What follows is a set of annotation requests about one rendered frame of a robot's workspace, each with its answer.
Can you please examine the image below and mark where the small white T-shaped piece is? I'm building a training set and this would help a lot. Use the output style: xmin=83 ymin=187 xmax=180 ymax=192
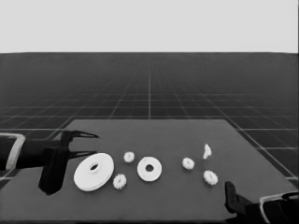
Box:
xmin=202 ymin=143 xmax=213 ymax=161

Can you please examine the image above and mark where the large thick white disc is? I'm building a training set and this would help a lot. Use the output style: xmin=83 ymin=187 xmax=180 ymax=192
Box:
xmin=73 ymin=152 xmax=115 ymax=192

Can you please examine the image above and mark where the small white toothed gear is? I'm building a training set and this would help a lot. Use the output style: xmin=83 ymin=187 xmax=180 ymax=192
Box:
xmin=112 ymin=173 xmax=128 ymax=190
xmin=122 ymin=150 xmax=135 ymax=163
xmin=203 ymin=169 xmax=219 ymax=187
xmin=181 ymin=157 xmax=195 ymax=171

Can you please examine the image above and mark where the white round carrier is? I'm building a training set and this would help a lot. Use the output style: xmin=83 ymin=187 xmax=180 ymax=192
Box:
xmin=136 ymin=156 xmax=163 ymax=183

